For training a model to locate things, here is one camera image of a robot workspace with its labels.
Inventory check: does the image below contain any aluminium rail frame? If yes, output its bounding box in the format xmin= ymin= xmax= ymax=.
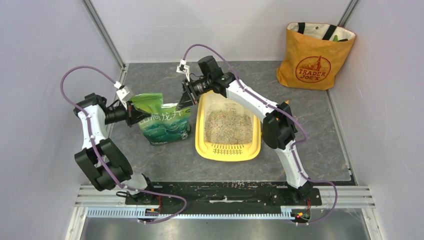
xmin=65 ymin=185 xmax=383 ymax=240

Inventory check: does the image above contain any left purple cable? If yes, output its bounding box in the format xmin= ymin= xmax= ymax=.
xmin=59 ymin=65 xmax=188 ymax=225

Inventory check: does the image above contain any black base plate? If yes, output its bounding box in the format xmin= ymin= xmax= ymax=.
xmin=116 ymin=181 xmax=322 ymax=215

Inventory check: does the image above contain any grey litter pile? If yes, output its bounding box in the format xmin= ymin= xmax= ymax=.
xmin=204 ymin=106 xmax=253 ymax=145

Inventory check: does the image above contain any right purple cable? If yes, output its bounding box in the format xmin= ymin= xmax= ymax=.
xmin=182 ymin=43 xmax=339 ymax=227

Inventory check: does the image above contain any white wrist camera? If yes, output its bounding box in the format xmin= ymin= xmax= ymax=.
xmin=113 ymin=81 xmax=134 ymax=110
xmin=176 ymin=59 xmax=191 ymax=82

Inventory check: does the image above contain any purple cable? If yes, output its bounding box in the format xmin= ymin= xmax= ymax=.
xmin=182 ymin=43 xmax=339 ymax=227
xmin=59 ymin=65 xmax=188 ymax=225

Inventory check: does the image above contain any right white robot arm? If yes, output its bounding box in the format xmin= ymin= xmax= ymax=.
xmin=176 ymin=55 xmax=313 ymax=205

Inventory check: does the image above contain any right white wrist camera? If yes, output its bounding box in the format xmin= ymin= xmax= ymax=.
xmin=176 ymin=59 xmax=191 ymax=82

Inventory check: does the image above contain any green litter bag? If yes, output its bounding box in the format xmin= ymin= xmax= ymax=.
xmin=130 ymin=93 xmax=192 ymax=146

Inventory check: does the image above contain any yellow litter box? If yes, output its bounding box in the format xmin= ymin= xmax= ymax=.
xmin=195 ymin=91 xmax=261 ymax=162

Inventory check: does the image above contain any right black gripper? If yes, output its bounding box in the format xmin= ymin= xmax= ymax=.
xmin=176 ymin=76 xmax=212 ymax=111

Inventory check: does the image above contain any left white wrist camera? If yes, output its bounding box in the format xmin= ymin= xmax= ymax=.
xmin=113 ymin=81 xmax=134 ymax=110

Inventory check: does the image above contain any orange Trader Joe's bag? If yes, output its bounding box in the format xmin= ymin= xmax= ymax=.
xmin=276 ymin=22 xmax=357 ymax=91

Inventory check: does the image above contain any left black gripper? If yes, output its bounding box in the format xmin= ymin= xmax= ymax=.
xmin=103 ymin=99 xmax=150 ymax=128

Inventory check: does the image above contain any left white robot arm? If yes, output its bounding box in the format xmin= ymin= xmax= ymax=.
xmin=73 ymin=93 xmax=157 ymax=204

